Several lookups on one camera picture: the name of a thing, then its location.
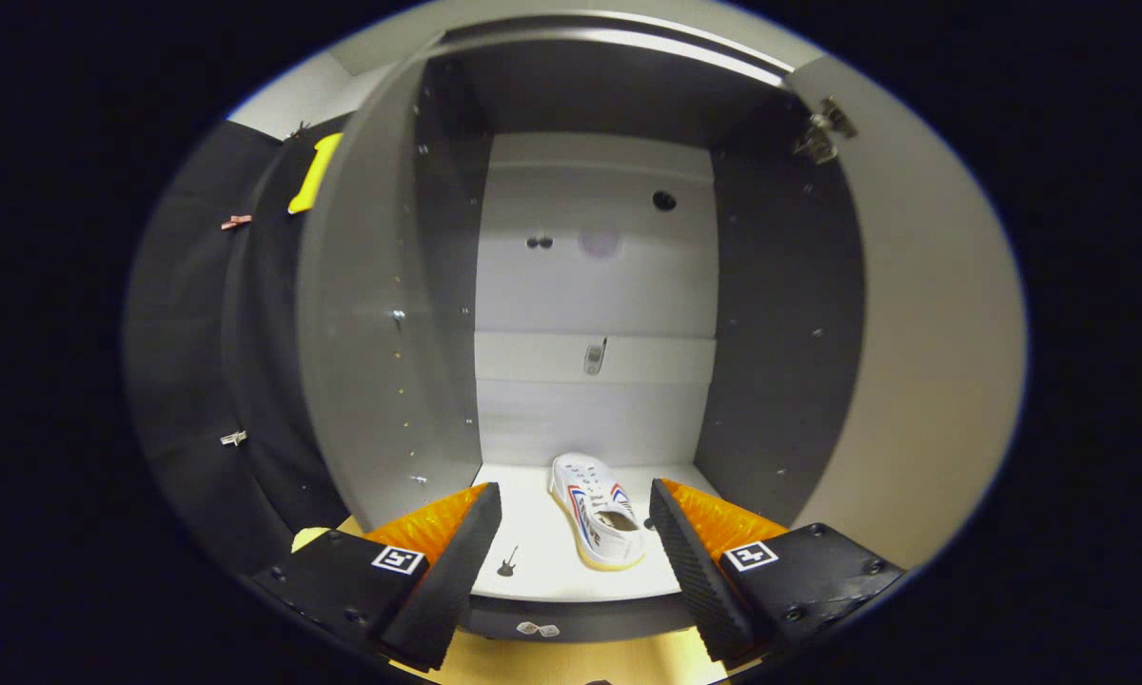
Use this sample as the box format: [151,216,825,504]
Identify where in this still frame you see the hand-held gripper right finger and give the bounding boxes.
[649,479,905,667]

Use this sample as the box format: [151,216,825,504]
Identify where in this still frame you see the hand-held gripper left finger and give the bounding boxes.
[247,482,502,672]

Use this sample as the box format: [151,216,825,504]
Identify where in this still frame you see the white canvas shoe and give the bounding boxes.
[547,452,646,572]

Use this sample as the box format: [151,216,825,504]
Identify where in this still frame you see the grey shoe cabinet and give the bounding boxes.
[295,10,867,643]

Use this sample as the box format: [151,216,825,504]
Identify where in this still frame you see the metal door hinge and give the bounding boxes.
[792,95,857,165]

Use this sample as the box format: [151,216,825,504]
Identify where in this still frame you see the black backdrop cloth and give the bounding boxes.
[122,114,353,577]

